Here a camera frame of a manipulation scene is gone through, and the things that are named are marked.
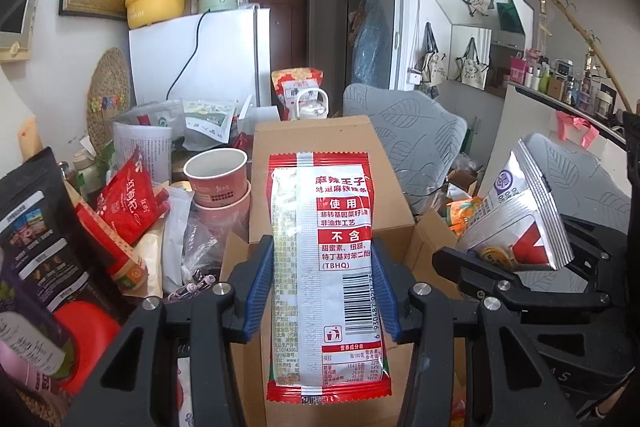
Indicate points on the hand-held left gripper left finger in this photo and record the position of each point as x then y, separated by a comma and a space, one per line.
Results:
257, 287

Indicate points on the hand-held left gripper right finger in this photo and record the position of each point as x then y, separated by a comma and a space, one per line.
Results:
386, 292

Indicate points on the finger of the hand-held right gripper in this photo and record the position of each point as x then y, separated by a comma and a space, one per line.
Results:
480, 277
595, 242

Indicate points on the red white snack packet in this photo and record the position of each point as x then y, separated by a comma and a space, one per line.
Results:
325, 257

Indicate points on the silver purple snack packet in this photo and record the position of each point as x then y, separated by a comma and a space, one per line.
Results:
520, 207

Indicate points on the cardboard box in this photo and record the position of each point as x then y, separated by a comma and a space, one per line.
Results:
310, 134

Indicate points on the orange plastic bag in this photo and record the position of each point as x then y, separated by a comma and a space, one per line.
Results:
462, 214

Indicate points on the grey leaf pattern chair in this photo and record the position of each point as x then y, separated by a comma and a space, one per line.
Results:
400, 132
585, 177

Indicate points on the pink paper cup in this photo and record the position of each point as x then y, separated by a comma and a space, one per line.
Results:
225, 222
215, 187

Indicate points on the clear plastic bag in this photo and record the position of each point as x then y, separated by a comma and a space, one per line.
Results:
195, 237

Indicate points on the small cardboard carton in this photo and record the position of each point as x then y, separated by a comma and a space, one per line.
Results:
462, 179

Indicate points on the pink ribbon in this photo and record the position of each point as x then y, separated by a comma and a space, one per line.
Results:
580, 127

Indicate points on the red patterned box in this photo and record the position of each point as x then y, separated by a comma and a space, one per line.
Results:
115, 257

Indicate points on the row of cosmetic bottles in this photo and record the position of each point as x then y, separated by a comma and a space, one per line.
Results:
565, 82

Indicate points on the green white pouch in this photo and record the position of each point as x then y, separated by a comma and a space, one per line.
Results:
207, 119

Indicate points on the white printed paper bag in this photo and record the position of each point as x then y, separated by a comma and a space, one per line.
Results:
142, 152

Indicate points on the clear green label bag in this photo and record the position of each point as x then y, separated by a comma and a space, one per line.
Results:
150, 114

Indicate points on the red yellow snack bag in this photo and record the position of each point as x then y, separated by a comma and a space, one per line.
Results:
295, 79

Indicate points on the bamboo pole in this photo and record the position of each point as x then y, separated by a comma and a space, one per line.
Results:
582, 29

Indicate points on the black pouch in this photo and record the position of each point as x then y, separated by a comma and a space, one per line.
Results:
45, 232

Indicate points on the canvas tote bag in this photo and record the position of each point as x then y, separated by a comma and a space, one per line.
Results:
434, 62

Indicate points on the white fridge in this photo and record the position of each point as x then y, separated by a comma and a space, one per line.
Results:
220, 57

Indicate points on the purple pouch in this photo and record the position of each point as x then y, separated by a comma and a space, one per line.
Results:
25, 322

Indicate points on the blue plastic cover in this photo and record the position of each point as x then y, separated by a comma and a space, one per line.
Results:
372, 37

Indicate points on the woven round mat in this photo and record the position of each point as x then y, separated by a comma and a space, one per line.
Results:
110, 77

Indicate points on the brown door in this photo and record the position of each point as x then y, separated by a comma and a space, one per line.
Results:
280, 27

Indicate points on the white wall socket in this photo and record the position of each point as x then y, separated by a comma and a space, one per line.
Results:
415, 77

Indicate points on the green wall hanging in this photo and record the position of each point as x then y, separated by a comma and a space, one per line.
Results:
510, 19

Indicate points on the wall intercom panel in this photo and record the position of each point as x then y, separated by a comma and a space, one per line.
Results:
15, 17

